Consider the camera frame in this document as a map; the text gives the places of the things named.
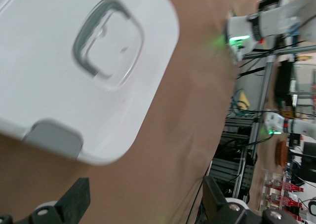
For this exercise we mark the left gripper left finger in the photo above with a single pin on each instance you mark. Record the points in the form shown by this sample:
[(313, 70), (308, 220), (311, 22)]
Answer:
[(76, 197)]

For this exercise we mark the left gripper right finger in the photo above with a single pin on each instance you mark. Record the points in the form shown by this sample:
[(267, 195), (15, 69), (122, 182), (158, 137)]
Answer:
[(212, 199)]

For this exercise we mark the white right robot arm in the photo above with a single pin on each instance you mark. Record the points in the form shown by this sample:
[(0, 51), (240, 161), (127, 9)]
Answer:
[(242, 26)]

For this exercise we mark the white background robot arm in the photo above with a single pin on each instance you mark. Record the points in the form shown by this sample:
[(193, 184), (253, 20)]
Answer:
[(296, 126)]

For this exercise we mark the clear rack of red cans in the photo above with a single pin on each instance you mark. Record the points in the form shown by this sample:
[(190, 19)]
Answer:
[(279, 187)]

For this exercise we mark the brown wicker basket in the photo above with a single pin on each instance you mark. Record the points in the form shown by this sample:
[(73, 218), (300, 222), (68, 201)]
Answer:
[(281, 153)]

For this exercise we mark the white lunch box grey clips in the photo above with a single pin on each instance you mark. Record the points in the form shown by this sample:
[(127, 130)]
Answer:
[(49, 61)]

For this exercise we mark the aluminium frame rack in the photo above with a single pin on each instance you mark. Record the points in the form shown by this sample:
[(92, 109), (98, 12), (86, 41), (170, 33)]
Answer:
[(267, 73)]

